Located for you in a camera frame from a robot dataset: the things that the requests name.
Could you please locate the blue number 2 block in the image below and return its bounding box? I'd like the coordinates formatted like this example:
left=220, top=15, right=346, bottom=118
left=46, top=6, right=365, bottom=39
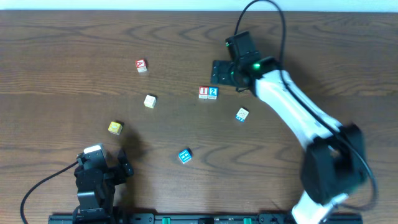
left=208, top=86, right=218, bottom=100

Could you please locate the red letter I block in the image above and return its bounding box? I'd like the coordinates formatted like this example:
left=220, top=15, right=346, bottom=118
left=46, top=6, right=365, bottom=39
left=198, top=86, right=209, bottom=99

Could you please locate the red letter A block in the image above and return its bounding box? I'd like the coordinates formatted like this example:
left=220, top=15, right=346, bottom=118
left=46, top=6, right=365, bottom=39
left=135, top=59, right=147, bottom=73

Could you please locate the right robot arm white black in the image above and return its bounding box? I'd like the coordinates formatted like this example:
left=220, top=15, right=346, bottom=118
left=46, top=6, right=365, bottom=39
left=211, top=32, right=369, bottom=223

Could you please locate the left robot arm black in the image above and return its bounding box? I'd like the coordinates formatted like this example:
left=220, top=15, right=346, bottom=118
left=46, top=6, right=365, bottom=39
left=72, top=149, right=134, bottom=223

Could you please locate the white block blue edge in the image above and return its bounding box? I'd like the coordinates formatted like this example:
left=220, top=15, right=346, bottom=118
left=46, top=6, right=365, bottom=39
left=236, top=108, right=249, bottom=123

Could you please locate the yellow block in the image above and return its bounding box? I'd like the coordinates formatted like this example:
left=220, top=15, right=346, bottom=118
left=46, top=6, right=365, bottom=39
left=108, top=121, right=123, bottom=135

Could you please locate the blue letter H block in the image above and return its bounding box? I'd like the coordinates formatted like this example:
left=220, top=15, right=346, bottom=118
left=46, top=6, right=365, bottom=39
left=178, top=149, right=192, bottom=164

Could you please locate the cream plain block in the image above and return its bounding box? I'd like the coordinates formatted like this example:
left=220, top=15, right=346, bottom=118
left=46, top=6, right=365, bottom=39
left=144, top=95, right=157, bottom=109

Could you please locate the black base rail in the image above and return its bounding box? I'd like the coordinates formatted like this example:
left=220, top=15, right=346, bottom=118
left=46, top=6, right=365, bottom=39
left=48, top=213, right=363, bottom=224

